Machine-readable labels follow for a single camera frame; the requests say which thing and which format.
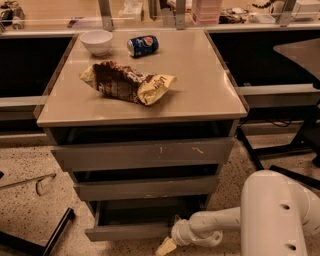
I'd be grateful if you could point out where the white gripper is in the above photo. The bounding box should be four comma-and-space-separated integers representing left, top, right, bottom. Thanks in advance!
155, 215, 198, 256

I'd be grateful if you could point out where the grey bottom drawer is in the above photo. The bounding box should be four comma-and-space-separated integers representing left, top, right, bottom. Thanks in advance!
85, 195, 208, 242

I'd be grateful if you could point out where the grey drawer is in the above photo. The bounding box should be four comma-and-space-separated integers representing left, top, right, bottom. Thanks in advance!
52, 137, 234, 172
85, 195, 208, 242
74, 175, 219, 201

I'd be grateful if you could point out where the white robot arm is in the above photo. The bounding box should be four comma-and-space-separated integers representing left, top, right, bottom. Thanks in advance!
156, 170, 320, 256

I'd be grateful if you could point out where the grey middle drawer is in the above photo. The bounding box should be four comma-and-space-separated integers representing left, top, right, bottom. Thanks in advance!
74, 175, 219, 201

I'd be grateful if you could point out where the grey top drawer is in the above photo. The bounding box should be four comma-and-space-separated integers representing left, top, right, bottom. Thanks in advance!
52, 137, 234, 172

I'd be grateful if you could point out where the grey drawer cabinet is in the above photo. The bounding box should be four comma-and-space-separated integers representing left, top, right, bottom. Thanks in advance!
33, 28, 250, 228

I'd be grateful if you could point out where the black office chair base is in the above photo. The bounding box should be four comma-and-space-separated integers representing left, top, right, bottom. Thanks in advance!
269, 165, 320, 190

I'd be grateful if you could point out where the metal rod with hook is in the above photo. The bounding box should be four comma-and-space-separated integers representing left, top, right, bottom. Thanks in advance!
0, 173, 56, 196

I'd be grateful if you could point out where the brown yellow chip bag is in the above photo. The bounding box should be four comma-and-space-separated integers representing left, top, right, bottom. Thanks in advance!
79, 61, 176, 106

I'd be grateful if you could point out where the black stand leg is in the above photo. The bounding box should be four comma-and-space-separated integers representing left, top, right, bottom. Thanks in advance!
0, 207, 76, 256

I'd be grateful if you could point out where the blue pepsi can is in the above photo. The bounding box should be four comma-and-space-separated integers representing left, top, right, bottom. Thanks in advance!
127, 35, 159, 58

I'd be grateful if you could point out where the white bowl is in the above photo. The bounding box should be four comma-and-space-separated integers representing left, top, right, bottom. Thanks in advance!
80, 30, 113, 56

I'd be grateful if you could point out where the pink stacked box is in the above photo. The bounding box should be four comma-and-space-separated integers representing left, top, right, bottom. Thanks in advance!
191, 0, 222, 25

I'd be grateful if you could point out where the white box on desk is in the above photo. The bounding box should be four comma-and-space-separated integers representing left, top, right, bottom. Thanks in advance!
123, 0, 143, 22

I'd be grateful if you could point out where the black table frame leg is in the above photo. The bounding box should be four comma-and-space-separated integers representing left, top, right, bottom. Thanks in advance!
236, 127, 311, 170

